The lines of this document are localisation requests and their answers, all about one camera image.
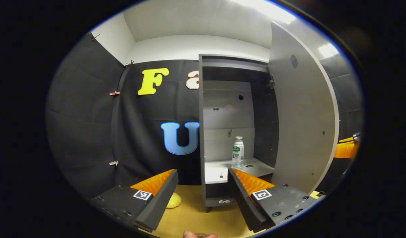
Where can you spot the red clip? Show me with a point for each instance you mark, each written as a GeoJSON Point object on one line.
{"type": "Point", "coordinates": [114, 93]}

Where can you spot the beige cabinet door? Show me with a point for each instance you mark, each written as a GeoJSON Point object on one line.
{"type": "Point", "coordinates": [302, 125]}

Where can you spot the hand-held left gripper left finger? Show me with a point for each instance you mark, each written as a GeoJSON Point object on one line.
{"type": "Point", "coordinates": [159, 201]}

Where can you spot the white green-label bottle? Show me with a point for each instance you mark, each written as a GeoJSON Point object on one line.
{"type": "Point", "coordinates": [237, 155]}

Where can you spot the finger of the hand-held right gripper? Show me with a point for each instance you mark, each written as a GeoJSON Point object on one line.
{"type": "Point", "coordinates": [344, 150]}

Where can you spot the small ceiling light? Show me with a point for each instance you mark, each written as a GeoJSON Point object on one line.
{"type": "Point", "coordinates": [328, 50]}

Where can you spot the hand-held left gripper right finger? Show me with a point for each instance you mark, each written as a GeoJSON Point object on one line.
{"type": "Point", "coordinates": [244, 201]}

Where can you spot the black clip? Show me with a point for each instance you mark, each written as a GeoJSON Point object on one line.
{"type": "Point", "coordinates": [95, 37]}
{"type": "Point", "coordinates": [130, 63]}

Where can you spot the long ceiling light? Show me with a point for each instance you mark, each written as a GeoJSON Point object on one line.
{"type": "Point", "coordinates": [269, 10]}

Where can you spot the grey cabinet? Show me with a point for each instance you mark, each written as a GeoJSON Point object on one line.
{"type": "Point", "coordinates": [262, 125]}

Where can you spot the yellow round soft toy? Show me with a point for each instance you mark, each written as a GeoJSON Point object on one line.
{"type": "Point", "coordinates": [174, 200]}

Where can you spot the white clip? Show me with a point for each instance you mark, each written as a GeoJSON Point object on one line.
{"type": "Point", "coordinates": [113, 163]}

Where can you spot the black backdrop cloth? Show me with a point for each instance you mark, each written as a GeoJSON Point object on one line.
{"type": "Point", "coordinates": [87, 115]}

